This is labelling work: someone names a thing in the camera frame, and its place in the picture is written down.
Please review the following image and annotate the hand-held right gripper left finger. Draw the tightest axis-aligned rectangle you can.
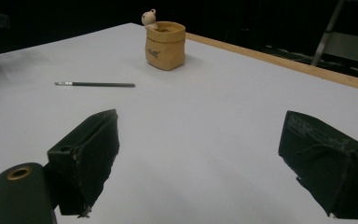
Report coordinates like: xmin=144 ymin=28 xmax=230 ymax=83
xmin=47 ymin=108 xmax=120 ymax=217

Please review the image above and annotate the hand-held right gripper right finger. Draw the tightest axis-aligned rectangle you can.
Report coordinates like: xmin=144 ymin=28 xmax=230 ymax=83
xmin=278 ymin=110 xmax=358 ymax=219

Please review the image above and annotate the thin dark paint brush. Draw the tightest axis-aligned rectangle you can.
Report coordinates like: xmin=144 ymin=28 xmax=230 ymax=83
xmin=54 ymin=81 xmax=136 ymax=89

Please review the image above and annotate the tan paper pen holder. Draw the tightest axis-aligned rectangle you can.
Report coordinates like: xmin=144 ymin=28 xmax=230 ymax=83
xmin=145 ymin=21 xmax=186 ymax=72

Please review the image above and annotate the wooden table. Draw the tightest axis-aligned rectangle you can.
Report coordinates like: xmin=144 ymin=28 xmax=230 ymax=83
xmin=185 ymin=32 xmax=358 ymax=94

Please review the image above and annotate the white table mat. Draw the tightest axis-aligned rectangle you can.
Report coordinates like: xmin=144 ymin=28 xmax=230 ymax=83
xmin=0 ymin=21 xmax=358 ymax=224

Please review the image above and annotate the grey metal stand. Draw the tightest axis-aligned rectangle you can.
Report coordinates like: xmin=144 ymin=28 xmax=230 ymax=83
xmin=310 ymin=0 xmax=358 ymax=67

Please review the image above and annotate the small cream bear figure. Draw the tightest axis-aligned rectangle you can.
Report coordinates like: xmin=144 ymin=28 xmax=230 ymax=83
xmin=141 ymin=8 xmax=159 ymax=31

